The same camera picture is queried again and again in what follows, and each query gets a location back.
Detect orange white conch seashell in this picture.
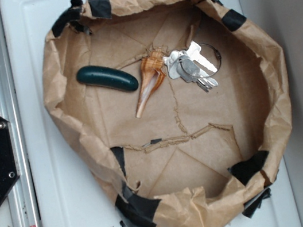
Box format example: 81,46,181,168
136,48,166,118

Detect brown paper bag bin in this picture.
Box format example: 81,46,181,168
43,0,292,227

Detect dark green plastic pickle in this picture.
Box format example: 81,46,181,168
76,66,139,92

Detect silver keys on ring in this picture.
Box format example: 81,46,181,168
163,41,222,92

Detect aluminium extrusion rail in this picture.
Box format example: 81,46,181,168
0,12,42,227

